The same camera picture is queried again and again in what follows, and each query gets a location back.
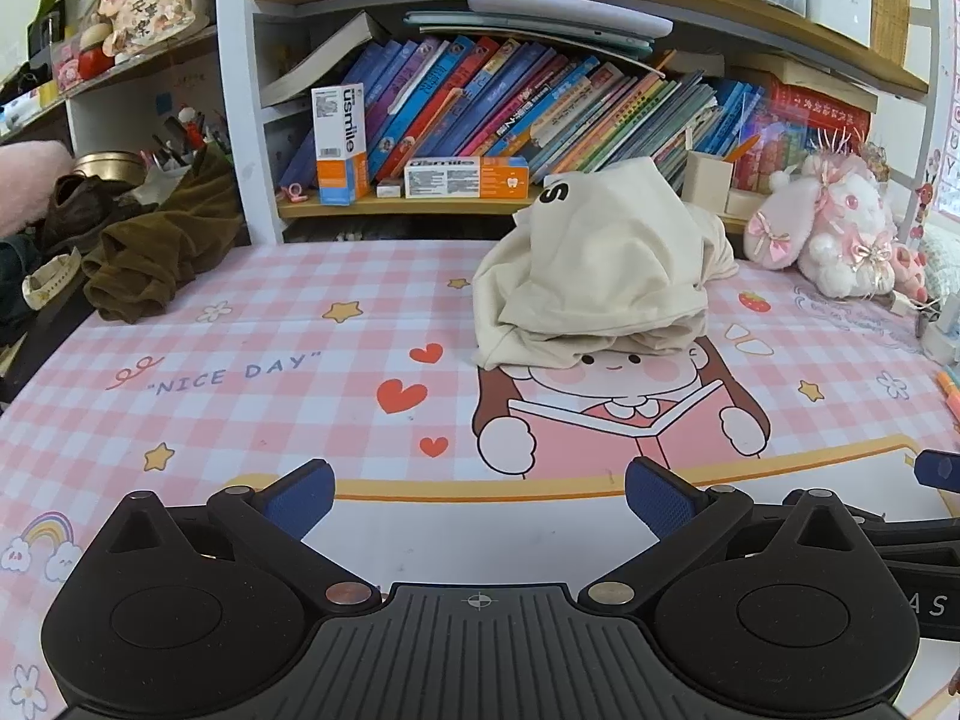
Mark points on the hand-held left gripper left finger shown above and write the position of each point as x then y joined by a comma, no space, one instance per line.
304,495

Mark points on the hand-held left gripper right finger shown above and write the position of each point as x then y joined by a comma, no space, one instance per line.
656,495

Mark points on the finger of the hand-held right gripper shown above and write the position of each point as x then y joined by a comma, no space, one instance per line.
937,469
911,536

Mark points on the cream T-shirt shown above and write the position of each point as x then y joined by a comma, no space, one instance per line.
600,277

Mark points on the orange highlighter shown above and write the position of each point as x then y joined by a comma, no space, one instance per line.
949,390

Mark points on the pink checked desk mat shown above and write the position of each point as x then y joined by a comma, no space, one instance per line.
262,405

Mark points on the white charging box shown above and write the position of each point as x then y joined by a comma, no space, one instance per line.
941,334

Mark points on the pink plush piglet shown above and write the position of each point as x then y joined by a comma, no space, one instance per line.
907,266

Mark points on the pink white plush rabbit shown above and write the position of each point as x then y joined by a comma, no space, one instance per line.
855,217

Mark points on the olive brown cloth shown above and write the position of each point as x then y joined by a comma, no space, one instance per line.
150,255

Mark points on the pink hair clip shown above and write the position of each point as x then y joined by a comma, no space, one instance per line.
291,193

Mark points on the small cream box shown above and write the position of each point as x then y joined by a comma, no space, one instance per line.
742,204

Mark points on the cream pen holder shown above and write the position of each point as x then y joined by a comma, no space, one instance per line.
709,180

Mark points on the upright white orange toothpaste box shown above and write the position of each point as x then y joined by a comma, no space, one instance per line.
341,142

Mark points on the lying white orange toothpaste box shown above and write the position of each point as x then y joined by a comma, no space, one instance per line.
465,176

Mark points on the cup of pens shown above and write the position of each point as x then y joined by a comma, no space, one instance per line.
180,154

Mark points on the dark brown bag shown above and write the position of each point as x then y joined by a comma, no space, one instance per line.
82,206

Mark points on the white and wood bookshelf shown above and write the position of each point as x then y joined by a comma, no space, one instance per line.
240,127

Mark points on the brass bowl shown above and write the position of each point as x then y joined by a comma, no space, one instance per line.
109,169

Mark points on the pink fluffy cloth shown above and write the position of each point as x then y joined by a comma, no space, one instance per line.
30,180

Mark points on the row of colourful books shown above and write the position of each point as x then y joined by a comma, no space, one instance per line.
487,105

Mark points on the grey leaning book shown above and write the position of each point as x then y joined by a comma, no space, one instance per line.
322,64

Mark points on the white side shelf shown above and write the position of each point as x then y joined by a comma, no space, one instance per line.
112,101

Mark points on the bamboo blind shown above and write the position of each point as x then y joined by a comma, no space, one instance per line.
896,7

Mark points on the teal notebook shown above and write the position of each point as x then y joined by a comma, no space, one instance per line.
525,28

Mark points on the white tablet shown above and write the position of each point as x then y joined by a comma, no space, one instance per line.
570,15

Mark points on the alphabet wall poster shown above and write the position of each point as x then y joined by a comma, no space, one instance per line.
949,127

